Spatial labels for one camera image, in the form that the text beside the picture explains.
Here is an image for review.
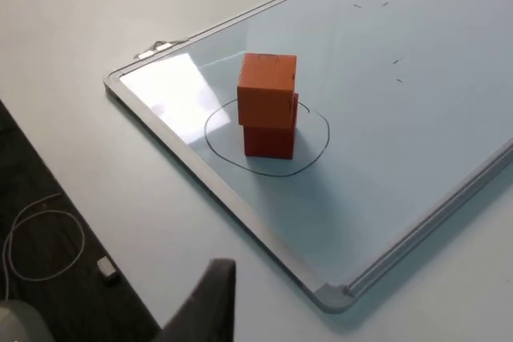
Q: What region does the orange cube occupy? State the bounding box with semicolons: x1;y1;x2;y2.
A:
236;52;298;127

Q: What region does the white power adapter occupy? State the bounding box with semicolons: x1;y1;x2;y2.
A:
95;255;121;288

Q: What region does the white tape strip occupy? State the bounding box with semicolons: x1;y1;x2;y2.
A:
137;39;190;59

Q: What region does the grey rounded object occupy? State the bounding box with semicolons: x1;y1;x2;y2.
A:
0;299;54;342

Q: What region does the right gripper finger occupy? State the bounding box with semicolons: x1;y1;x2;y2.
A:
159;258;237;342

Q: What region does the red cube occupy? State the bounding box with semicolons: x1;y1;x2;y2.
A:
243;91;300;160

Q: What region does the grey-framed whiteboard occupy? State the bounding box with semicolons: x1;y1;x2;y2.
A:
103;0;513;315

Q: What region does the white cable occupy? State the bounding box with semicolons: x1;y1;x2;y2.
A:
2;192;87;304

